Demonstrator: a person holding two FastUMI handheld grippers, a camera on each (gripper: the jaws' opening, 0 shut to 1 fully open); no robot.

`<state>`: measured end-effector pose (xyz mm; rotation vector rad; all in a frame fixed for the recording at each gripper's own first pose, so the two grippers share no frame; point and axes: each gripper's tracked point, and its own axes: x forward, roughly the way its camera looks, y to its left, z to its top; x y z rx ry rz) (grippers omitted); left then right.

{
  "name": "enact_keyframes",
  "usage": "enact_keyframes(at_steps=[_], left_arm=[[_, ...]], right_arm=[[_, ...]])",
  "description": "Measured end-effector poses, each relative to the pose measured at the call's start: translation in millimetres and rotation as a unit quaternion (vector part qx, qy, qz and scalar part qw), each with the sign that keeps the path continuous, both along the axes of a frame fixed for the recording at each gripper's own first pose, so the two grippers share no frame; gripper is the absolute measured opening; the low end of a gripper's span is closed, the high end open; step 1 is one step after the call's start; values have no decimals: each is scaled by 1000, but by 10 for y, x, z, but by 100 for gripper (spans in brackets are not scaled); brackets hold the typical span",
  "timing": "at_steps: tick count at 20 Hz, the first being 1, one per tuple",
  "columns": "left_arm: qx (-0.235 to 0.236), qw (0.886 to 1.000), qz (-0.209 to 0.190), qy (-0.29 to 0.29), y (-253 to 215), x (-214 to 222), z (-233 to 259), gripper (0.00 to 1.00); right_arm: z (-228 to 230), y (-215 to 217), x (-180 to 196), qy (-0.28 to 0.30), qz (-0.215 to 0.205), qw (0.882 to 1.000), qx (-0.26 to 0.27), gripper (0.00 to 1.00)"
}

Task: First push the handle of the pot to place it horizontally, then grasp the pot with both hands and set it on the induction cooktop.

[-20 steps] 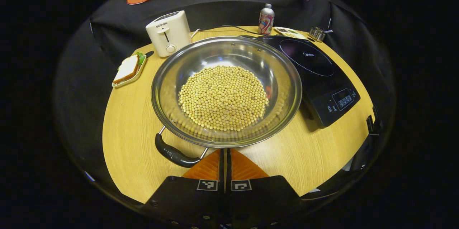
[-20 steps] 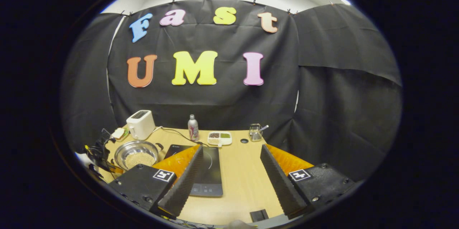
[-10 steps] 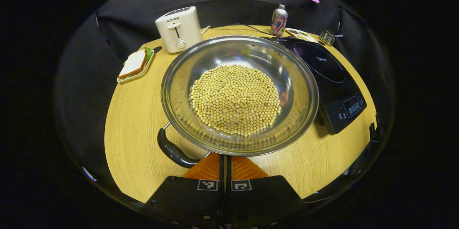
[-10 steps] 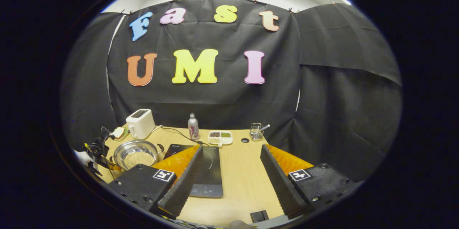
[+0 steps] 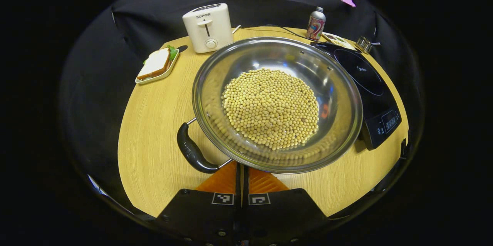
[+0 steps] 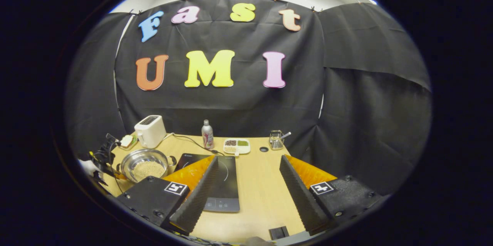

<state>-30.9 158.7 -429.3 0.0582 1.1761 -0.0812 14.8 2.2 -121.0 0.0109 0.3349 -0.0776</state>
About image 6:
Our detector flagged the black power cable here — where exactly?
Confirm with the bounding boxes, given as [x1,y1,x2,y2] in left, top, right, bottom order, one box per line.
[173,134,225,156]

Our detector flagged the pile of soybeans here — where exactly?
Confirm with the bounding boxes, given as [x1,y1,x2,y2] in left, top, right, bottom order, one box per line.
[132,161,166,182]

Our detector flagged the white divided tray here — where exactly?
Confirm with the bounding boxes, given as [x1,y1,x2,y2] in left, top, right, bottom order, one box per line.
[223,139,251,157]

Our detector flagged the black induction cooktop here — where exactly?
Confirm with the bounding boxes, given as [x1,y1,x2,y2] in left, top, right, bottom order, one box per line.
[174,153,240,213]

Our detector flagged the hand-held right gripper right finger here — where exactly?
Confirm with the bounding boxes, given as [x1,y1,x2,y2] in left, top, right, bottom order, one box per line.
[279,154,384,236]

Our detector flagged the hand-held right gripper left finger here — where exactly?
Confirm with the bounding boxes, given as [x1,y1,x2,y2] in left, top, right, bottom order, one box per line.
[116,156,219,236]

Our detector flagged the steel pot with black handles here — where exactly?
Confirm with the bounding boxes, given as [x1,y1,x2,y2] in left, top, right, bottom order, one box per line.
[117,148,178,183]

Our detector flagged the white toaster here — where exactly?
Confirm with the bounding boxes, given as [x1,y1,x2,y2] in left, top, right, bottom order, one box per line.
[134,115,167,149]

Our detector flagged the silver drink bottle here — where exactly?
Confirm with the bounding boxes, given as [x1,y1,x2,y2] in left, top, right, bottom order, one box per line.
[201,119,215,150]

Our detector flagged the black backdrop cloth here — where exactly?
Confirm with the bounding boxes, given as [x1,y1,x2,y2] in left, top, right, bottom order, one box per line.
[65,0,432,196]

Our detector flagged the toy sandwich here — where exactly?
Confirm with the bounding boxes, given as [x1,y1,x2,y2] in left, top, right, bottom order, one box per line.
[119,134,138,150]

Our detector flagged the wire utensil holder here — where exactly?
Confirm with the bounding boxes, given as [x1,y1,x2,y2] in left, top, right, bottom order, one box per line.
[269,130,285,151]

